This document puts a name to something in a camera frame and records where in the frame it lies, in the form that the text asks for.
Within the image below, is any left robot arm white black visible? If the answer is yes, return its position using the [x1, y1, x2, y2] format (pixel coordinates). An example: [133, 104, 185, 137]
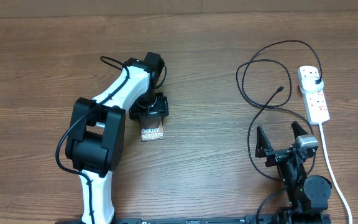
[55, 52, 169, 223]

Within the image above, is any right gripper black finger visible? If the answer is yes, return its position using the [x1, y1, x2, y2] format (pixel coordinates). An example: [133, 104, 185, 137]
[255, 125, 273, 157]
[291, 121, 308, 139]

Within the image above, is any white charger plug adapter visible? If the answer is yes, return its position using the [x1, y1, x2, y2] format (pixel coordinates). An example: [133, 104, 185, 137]
[300, 77, 324, 94]

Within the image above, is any white power strip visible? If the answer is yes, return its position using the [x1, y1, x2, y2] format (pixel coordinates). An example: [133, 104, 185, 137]
[297, 65, 330, 124]

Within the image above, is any white power strip cord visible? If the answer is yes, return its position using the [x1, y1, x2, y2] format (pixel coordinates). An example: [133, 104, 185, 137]
[318, 123, 354, 224]

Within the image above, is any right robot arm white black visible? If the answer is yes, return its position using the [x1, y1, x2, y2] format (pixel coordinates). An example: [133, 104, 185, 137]
[255, 121, 332, 223]

